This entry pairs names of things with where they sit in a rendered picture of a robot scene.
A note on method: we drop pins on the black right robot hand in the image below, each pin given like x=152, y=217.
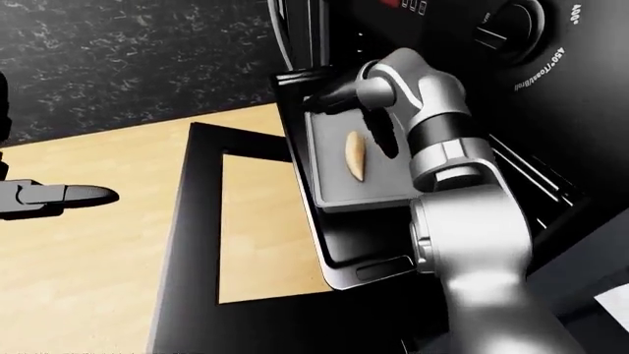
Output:
x=376, y=92

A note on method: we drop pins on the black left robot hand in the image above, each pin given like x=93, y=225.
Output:
x=74, y=194

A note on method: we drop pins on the red oven display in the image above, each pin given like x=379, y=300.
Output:
x=405, y=3

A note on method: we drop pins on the open oven door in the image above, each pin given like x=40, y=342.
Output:
x=196, y=221

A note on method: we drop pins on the black oven rack silver rim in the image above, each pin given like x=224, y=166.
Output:
x=339, y=236

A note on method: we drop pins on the black round oven knob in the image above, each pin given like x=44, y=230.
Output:
x=511, y=29

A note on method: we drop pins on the black toaster oven body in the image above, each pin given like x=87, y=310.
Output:
x=580, y=121

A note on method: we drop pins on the tan bread piece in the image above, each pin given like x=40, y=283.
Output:
x=356, y=155

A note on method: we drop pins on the grey baking tray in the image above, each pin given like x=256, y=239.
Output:
x=334, y=184

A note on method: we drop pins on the white flat object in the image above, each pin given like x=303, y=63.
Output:
x=614, y=306

